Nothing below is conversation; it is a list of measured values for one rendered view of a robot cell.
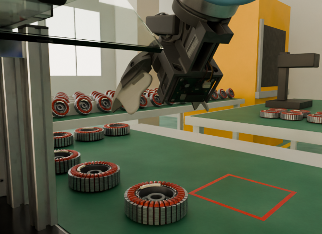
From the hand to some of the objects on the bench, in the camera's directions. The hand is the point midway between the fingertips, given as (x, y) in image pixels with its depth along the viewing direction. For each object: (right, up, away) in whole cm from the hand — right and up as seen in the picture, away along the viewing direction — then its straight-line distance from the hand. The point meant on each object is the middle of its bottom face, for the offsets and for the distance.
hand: (154, 107), depth 48 cm
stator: (-26, -15, +25) cm, 39 cm away
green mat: (-3, -15, +27) cm, 31 cm away
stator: (0, -18, +2) cm, 18 cm away
